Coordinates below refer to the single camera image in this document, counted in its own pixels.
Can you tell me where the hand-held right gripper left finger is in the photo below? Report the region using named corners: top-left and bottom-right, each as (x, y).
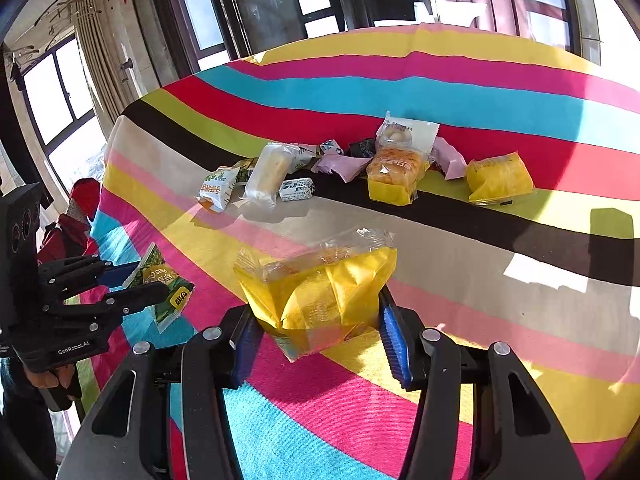
top-left (57, 305), bottom-right (266, 480)

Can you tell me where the yellow orange cake packet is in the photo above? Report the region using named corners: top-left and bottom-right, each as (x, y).
top-left (366, 145), bottom-right (431, 207)

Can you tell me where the dark framed window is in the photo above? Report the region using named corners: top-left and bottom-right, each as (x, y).
top-left (20, 35), bottom-right (108, 191)

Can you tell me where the red jacket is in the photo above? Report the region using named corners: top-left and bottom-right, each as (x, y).
top-left (37, 177), bottom-right (103, 266)

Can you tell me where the small silver snack packet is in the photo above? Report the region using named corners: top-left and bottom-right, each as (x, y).
top-left (278, 177), bottom-right (316, 202)

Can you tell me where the striped colourful cloth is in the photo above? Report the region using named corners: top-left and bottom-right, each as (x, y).
top-left (75, 22), bottom-right (640, 480)

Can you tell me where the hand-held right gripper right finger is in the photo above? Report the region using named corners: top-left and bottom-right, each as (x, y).
top-left (377, 285), bottom-right (586, 480)

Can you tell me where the beige curtain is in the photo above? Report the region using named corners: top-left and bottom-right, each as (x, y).
top-left (72, 0), bottom-right (143, 136)

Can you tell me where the white round pastry packet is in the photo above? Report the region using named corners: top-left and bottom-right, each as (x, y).
top-left (376, 111), bottom-right (441, 156)

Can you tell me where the clear bread roll packet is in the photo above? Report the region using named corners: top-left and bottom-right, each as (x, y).
top-left (242, 142), bottom-right (301, 209)

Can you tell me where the dark framed glass door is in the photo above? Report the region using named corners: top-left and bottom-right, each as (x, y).
top-left (127, 0), bottom-right (601, 81)

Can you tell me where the person's left hand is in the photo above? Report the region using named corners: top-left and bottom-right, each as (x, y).
top-left (22, 360), bottom-right (76, 391)

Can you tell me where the white green snack packet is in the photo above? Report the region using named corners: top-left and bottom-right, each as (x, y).
top-left (197, 162), bottom-right (246, 213)

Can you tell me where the dark green pea snack packet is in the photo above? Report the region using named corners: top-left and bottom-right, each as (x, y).
top-left (122, 242), bottom-right (195, 333)

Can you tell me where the pink snack packet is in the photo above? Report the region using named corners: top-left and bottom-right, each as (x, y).
top-left (311, 152), bottom-right (373, 183)
top-left (430, 136), bottom-right (468, 181)

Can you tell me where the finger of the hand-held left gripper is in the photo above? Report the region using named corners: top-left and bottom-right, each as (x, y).
top-left (42, 282), bottom-right (171, 318)
top-left (37, 254), bottom-right (142, 292)

